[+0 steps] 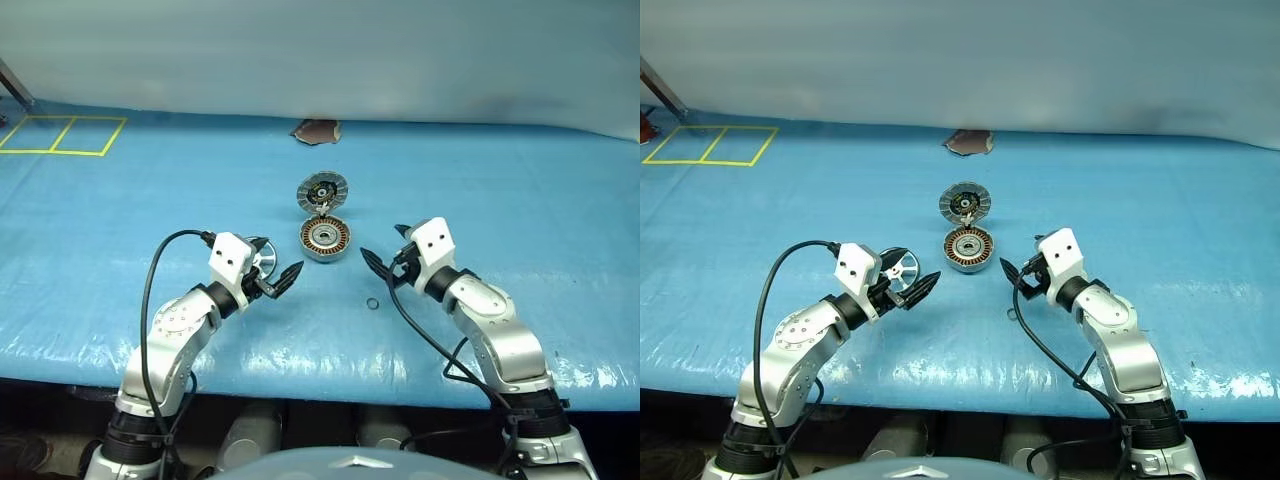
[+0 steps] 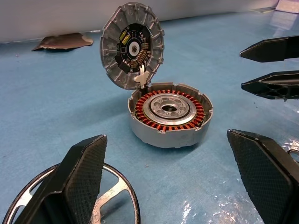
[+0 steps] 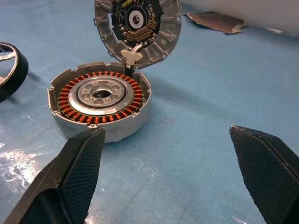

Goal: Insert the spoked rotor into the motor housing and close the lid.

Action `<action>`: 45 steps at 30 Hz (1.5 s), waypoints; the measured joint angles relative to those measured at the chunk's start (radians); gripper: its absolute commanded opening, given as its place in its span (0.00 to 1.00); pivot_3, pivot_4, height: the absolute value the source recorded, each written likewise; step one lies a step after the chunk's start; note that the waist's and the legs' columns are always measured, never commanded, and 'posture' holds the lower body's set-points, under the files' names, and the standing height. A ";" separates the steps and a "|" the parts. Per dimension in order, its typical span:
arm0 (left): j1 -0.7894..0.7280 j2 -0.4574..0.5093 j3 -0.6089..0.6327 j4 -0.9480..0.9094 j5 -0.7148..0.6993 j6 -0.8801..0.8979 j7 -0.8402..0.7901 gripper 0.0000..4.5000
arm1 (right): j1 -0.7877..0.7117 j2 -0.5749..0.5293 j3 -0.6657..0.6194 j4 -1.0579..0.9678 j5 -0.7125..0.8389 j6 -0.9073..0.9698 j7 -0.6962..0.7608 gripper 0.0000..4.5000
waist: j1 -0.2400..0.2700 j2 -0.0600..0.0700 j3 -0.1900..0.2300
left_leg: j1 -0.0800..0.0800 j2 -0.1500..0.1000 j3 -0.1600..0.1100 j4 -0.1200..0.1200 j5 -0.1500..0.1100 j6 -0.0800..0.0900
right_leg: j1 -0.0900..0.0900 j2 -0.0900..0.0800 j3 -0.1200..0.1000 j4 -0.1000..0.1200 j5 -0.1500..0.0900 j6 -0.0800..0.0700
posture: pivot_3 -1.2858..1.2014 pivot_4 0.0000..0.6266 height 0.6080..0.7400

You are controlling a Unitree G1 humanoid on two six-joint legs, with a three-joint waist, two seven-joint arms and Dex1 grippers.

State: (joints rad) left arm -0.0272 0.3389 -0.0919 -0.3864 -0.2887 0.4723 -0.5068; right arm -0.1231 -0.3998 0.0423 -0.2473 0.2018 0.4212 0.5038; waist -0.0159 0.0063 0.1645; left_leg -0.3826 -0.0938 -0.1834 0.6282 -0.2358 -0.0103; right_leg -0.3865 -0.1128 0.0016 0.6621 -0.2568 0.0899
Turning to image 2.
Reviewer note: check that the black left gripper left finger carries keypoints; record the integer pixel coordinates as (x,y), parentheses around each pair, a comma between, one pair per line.
(79,172)

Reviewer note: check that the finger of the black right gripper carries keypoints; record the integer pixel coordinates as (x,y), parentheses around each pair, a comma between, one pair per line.
(273,50)
(273,86)

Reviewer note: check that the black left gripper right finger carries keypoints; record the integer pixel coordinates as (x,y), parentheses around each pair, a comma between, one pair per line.
(264,177)

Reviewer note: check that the grey motor housing copper stator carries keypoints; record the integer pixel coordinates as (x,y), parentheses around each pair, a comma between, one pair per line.
(163,137)

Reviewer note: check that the grey motor lid circuit board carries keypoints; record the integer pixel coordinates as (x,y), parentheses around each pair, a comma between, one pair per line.
(109,46)

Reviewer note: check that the brown crumpled foil scrap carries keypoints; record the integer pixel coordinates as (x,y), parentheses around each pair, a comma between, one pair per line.
(63,42)

